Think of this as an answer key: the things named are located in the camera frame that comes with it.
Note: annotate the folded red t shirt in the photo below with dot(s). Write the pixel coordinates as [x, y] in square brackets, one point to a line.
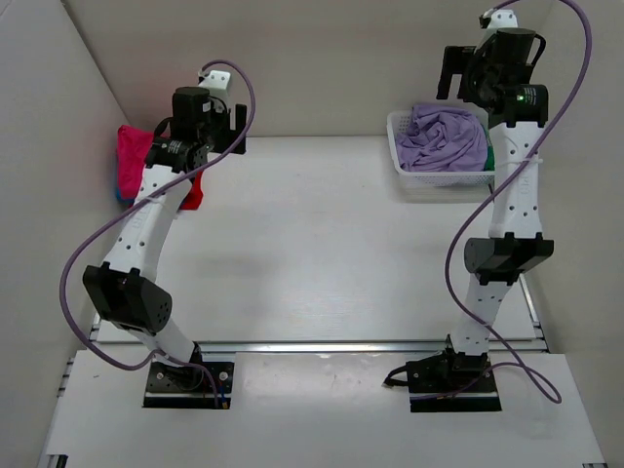
[132, 185]

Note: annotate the white plastic basket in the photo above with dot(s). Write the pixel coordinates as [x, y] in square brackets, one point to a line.
[398, 122]

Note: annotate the green t shirt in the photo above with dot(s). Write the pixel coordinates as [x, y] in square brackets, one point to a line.
[490, 160]

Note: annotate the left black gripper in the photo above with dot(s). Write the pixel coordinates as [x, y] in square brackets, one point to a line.
[232, 135]

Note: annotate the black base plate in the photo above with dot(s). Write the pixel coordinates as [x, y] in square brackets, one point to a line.
[433, 387]
[183, 388]

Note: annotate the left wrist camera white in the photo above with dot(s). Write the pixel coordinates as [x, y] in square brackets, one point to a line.
[215, 80]

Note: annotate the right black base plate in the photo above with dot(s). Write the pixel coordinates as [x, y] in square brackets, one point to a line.
[433, 387]

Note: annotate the aluminium rail front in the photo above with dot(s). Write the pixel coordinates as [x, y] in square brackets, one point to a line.
[328, 347]

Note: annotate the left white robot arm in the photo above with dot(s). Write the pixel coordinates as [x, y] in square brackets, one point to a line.
[124, 289]

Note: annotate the folded blue t shirt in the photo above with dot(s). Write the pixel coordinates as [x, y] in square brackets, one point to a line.
[124, 202]

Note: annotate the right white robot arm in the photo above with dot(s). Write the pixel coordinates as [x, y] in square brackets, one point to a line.
[515, 242]

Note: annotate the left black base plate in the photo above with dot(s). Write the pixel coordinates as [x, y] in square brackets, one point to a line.
[183, 388]

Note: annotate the purple t shirt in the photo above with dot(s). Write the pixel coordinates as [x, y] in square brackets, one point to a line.
[442, 139]

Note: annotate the folded pink t shirt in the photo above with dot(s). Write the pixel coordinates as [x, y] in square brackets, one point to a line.
[132, 149]

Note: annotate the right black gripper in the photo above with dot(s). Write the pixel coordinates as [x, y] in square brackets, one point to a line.
[459, 61]

